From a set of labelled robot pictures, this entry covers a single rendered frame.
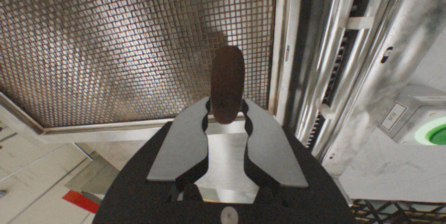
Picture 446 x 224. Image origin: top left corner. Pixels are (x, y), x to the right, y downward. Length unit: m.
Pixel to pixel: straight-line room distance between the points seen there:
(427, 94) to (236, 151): 0.39
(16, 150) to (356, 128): 3.87
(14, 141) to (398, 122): 3.88
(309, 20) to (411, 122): 0.21
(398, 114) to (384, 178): 0.32
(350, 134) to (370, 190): 0.36
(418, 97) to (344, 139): 0.12
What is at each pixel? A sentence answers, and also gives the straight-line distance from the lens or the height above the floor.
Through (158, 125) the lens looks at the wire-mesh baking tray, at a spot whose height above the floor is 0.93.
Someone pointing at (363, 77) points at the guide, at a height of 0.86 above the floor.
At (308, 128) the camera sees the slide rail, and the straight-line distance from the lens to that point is 0.31.
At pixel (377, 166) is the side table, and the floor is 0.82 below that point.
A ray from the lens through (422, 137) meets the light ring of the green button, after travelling 0.33.
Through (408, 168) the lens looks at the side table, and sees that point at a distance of 0.60.
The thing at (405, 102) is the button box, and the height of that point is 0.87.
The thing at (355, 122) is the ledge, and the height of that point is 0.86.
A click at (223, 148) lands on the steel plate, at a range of 0.42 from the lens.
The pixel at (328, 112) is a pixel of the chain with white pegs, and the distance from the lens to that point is 0.27.
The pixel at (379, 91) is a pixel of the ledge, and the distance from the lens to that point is 0.29.
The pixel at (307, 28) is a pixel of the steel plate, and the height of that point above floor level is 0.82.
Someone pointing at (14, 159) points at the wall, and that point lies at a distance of 3.77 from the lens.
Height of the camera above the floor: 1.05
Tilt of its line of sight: 56 degrees down
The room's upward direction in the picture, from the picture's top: 159 degrees counter-clockwise
